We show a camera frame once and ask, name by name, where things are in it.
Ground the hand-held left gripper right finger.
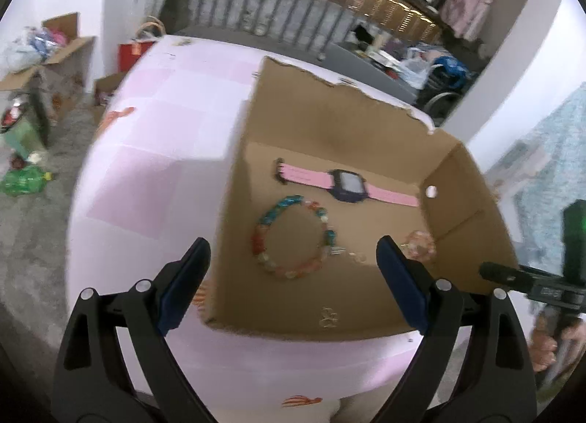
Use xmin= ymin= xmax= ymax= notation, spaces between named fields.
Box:
xmin=376 ymin=235 xmax=537 ymax=423

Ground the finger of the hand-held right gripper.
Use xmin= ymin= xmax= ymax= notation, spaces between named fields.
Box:
xmin=478 ymin=262 xmax=586 ymax=309

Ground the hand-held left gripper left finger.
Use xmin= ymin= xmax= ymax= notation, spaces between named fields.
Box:
xmin=52 ymin=236 xmax=212 ymax=423

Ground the orange bead bracelet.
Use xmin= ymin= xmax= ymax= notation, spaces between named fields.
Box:
xmin=402 ymin=231 xmax=437 ymax=262

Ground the multicolour bead bracelet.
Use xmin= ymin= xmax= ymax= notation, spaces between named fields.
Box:
xmin=251 ymin=195 xmax=338 ymax=281

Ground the pink strap digital watch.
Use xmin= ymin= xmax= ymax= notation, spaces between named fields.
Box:
xmin=274 ymin=158 xmax=421 ymax=207

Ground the brown cardboard box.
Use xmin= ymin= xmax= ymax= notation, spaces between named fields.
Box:
xmin=201 ymin=55 xmax=523 ymax=342

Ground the person's right hand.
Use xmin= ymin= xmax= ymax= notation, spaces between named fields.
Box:
xmin=530 ymin=308 xmax=586 ymax=372

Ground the pink printed tablecloth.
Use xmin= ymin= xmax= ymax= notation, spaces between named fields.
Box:
xmin=66 ymin=36 xmax=459 ymax=411

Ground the green plastic bottle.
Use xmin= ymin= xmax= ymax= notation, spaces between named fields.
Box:
xmin=0 ymin=165 xmax=56 ymax=197

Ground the wheelchair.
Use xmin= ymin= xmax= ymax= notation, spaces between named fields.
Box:
xmin=419 ymin=56 xmax=479 ymax=119

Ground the blue bag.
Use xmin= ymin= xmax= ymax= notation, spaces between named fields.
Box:
xmin=433 ymin=55 xmax=472 ymax=80

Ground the small brown box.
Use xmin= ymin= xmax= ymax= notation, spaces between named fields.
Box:
xmin=94 ymin=74 xmax=126 ymax=107

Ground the grey cabinet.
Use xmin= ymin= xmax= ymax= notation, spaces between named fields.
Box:
xmin=327 ymin=40 xmax=419 ymax=105

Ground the white plastic bag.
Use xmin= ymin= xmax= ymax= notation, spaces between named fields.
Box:
xmin=398 ymin=48 xmax=435 ymax=89

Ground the green metal tin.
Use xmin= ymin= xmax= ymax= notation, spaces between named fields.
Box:
xmin=0 ymin=104 xmax=49 ymax=160

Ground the red gift bag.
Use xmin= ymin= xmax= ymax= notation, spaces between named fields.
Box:
xmin=118 ymin=16 xmax=166 ymax=73

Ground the open printed cardboard box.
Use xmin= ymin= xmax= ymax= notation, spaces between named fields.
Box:
xmin=0 ymin=13 xmax=95 ymax=127

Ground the pink hanging jacket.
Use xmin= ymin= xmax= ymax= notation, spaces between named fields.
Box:
xmin=440 ymin=0 xmax=497 ymax=41

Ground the tied plastic bag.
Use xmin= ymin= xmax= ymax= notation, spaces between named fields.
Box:
xmin=0 ymin=28 xmax=47 ymax=71

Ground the floral wall cloth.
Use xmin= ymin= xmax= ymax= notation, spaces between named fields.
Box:
xmin=485 ymin=93 xmax=586 ymax=268

